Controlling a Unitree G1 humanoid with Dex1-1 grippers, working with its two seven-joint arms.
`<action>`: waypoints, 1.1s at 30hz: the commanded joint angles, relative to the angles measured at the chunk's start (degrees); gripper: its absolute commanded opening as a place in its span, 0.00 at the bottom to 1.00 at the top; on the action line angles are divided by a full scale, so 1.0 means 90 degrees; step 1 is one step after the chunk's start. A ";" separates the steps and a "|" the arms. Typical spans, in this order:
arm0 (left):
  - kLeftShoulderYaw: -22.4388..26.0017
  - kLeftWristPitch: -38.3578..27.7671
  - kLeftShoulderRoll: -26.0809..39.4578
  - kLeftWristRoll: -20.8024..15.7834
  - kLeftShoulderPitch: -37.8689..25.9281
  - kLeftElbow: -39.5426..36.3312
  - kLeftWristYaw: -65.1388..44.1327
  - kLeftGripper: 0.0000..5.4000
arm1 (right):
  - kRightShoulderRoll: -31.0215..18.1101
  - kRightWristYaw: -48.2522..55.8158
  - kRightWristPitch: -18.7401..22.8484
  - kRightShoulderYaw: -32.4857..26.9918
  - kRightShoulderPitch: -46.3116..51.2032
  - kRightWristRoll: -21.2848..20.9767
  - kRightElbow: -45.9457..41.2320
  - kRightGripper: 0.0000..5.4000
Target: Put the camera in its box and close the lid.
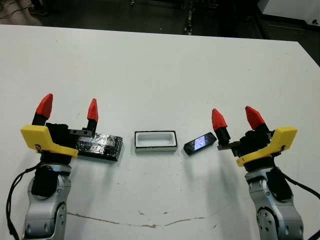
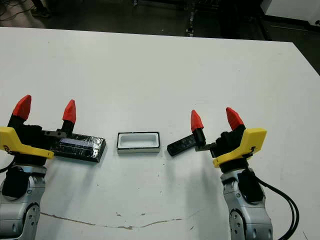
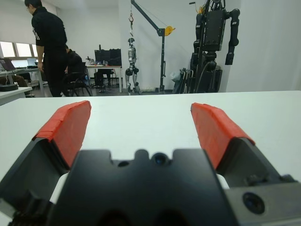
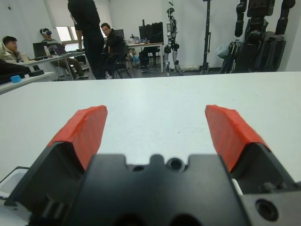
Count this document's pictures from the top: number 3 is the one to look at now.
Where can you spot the pale plastic bag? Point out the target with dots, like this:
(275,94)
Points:
(175,76)

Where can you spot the open black laptop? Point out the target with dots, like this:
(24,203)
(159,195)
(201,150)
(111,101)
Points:
(7,64)

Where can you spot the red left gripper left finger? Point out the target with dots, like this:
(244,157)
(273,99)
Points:
(65,127)

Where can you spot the folded black trolley stack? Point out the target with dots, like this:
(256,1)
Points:
(185,81)

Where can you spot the flat black base object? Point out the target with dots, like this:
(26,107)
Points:
(8,87)

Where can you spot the open silver laptop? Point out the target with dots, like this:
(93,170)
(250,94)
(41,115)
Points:
(31,62)

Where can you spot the long white office desk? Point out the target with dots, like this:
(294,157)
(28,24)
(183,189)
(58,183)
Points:
(28,70)

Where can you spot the black humanoid robot on stand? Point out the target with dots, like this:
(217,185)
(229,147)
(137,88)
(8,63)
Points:
(214,30)

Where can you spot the white desk with red edge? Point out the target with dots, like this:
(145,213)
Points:
(103,67)

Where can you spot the hanging silver humanoid robot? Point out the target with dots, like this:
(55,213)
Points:
(132,53)

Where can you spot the black office chair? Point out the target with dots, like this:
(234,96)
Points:
(78,82)

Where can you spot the neighbouring white table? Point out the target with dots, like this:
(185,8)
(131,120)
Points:
(14,94)

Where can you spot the black computer monitor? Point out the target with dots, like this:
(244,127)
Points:
(102,56)

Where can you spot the person in black sweater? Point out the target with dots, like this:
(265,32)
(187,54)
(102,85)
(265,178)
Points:
(49,37)

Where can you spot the seated person dark clothes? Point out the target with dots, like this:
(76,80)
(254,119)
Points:
(75,62)

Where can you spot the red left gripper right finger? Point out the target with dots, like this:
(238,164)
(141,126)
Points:
(216,131)

